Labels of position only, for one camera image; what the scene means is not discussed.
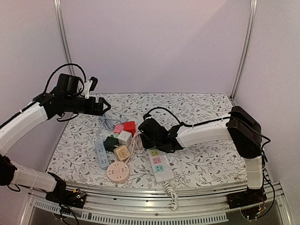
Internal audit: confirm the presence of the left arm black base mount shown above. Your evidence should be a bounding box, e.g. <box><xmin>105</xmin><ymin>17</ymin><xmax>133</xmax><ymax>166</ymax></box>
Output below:
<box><xmin>45</xmin><ymin>188</ymin><xmax>87</xmax><ymax>209</ymax></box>

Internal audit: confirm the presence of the white cube adapter red print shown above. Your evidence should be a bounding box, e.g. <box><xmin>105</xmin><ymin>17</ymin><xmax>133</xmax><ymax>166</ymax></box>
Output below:
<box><xmin>117</xmin><ymin>130</ymin><xmax>132</xmax><ymax>146</ymax></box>

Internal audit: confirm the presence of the right aluminium frame post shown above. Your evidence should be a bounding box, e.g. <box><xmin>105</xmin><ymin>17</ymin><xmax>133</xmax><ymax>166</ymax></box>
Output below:
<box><xmin>230</xmin><ymin>0</ymin><xmax>258</xmax><ymax>102</ymax></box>

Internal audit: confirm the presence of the pink coiled cable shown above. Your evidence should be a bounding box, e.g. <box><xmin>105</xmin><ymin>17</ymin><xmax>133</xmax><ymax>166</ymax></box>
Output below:
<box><xmin>125</xmin><ymin>135</ymin><xmax>143</xmax><ymax>162</ymax></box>

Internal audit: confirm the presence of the floral patterned table mat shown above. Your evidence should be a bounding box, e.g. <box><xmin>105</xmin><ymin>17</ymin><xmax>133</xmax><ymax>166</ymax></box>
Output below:
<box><xmin>44</xmin><ymin>93</ymin><xmax>269</xmax><ymax>189</ymax></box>

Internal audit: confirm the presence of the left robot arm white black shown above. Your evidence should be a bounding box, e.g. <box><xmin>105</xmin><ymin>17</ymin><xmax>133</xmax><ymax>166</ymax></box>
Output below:
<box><xmin>0</xmin><ymin>63</ymin><xmax>111</xmax><ymax>203</ymax></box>

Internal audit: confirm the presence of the dark green cube adapter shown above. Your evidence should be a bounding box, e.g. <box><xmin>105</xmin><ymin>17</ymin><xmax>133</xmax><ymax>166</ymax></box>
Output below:
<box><xmin>104</xmin><ymin>136</ymin><xmax>120</xmax><ymax>152</ymax></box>

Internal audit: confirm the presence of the beige cube adapter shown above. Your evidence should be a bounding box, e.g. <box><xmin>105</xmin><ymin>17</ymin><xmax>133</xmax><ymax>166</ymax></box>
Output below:
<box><xmin>113</xmin><ymin>145</ymin><xmax>130</xmax><ymax>161</ymax></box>

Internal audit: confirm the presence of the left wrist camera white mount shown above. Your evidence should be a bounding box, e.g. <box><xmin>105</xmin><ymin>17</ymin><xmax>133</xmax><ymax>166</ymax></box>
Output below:
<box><xmin>82</xmin><ymin>76</ymin><xmax>98</xmax><ymax>99</ymax></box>

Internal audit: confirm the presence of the white power cable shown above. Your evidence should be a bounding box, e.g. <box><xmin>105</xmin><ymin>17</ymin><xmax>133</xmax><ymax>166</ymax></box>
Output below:
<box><xmin>164</xmin><ymin>181</ymin><xmax>179</xmax><ymax>210</ymax></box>

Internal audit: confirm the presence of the pink plug adapter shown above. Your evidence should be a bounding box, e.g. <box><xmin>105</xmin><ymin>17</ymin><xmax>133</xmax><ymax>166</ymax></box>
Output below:
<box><xmin>113</xmin><ymin>124</ymin><xmax>124</xmax><ymax>134</ymax></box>

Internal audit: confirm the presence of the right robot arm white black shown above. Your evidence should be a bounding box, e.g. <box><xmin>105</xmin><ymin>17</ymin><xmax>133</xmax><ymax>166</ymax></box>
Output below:
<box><xmin>138</xmin><ymin>106</ymin><xmax>271</xmax><ymax>204</ymax></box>

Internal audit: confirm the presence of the left aluminium frame post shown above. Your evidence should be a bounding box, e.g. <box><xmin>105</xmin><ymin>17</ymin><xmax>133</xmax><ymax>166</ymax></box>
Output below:
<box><xmin>53</xmin><ymin>0</ymin><xmax>72</xmax><ymax>63</ymax></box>

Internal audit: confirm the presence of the round pink socket base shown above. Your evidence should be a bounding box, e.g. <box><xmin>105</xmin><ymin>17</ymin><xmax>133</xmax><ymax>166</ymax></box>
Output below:
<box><xmin>106</xmin><ymin>161</ymin><xmax>130</xmax><ymax>183</ymax></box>

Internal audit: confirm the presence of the aluminium frame post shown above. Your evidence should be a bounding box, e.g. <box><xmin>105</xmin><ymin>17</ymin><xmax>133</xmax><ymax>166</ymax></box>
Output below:
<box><xmin>53</xmin><ymin>0</ymin><xmax>72</xmax><ymax>63</ymax></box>
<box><xmin>230</xmin><ymin>0</ymin><xmax>258</xmax><ymax>102</ymax></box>

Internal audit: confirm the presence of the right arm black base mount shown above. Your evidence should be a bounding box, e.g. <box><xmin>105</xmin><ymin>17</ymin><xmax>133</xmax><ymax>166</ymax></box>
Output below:
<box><xmin>226</xmin><ymin>188</ymin><xmax>267</xmax><ymax>209</ymax></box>

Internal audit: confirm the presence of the grey blue power strip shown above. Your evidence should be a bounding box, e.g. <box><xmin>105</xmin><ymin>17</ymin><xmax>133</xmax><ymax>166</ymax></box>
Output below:
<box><xmin>95</xmin><ymin>140</ymin><xmax>110</xmax><ymax>170</ymax></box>

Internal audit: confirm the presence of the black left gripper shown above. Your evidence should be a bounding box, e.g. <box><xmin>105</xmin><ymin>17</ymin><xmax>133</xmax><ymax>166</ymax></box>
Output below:
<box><xmin>64</xmin><ymin>95</ymin><xmax>112</xmax><ymax>115</ymax></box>

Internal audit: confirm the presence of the grey coiled power cable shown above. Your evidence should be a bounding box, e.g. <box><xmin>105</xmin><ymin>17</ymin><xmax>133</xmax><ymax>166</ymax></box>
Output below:
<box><xmin>98</xmin><ymin>113</ymin><xmax>126</xmax><ymax>131</ymax></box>

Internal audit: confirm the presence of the aluminium front rail base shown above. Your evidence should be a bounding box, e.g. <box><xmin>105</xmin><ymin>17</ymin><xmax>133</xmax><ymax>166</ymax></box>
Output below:
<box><xmin>21</xmin><ymin>182</ymin><xmax>293</xmax><ymax>225</ymax></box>

